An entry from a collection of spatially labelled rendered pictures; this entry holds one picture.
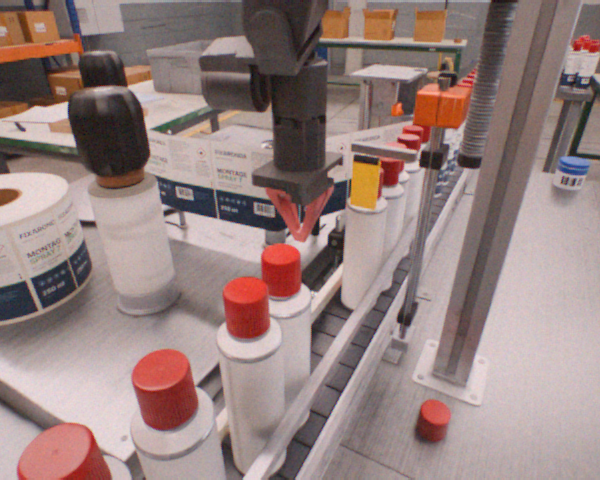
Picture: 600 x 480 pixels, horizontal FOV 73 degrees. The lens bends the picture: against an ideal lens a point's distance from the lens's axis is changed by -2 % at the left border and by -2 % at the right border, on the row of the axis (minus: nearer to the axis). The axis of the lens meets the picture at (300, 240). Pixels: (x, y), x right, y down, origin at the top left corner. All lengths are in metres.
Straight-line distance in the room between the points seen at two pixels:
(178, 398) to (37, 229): 0.43
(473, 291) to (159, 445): 0.37
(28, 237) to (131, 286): 0.15
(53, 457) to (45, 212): 0.44
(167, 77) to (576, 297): 2.20
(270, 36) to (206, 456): 0.31
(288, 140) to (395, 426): 0.35
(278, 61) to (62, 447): 0.31
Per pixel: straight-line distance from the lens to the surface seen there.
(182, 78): 2.47
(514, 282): 0.82
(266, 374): 0.33
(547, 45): 0.42
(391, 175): 0.55
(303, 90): 0.41
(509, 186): 0.44
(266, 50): 0.38
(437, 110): 0.40
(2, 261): 0.65
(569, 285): 0.86
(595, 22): 8.12
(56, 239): 0.66
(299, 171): 0.44
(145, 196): 0.54
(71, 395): 0.56
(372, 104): 0.84
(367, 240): 0.53
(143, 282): 0.59
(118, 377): 0.55
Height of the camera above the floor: 1.27
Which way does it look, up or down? 31 degrees down
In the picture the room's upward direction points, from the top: straight up
